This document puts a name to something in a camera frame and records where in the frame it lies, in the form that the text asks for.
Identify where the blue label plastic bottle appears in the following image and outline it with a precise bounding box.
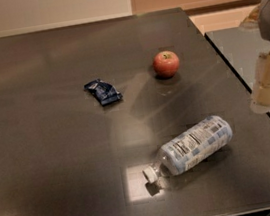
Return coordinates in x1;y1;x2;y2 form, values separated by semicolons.
142;115;233;184

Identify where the grey side table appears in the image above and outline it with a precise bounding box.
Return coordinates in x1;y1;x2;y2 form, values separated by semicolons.
205;27;270;117

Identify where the red apple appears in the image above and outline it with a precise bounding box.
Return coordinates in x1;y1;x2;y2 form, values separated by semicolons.
152;50;180;78

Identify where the dark blue snack packet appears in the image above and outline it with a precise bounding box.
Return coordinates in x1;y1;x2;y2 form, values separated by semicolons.
84;79;122;107

